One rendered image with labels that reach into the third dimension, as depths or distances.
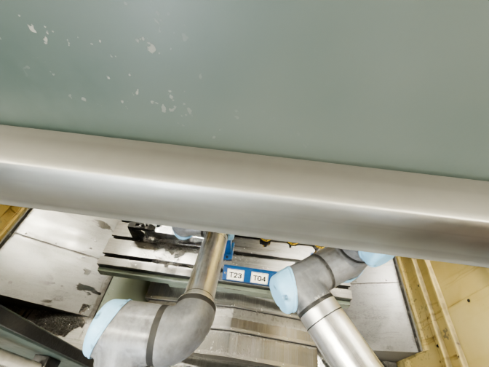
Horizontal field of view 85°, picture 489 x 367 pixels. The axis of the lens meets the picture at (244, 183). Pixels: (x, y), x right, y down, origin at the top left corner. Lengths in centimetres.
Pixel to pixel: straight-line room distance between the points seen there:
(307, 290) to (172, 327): 28
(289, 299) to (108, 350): 37
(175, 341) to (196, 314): 7
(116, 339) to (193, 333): 15
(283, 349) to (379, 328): 45
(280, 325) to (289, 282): 94
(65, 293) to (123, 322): 110
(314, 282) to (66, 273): 144
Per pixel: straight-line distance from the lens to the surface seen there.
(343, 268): 58
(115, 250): 150
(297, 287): 53
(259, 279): 130
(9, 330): 90
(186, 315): 64
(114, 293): 172
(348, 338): 53
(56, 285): 175
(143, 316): 65
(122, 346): 66
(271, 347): 144
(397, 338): 153
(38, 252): 182
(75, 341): 166
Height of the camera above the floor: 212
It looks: 47 degrees down
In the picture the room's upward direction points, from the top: 4 degrees clockwise
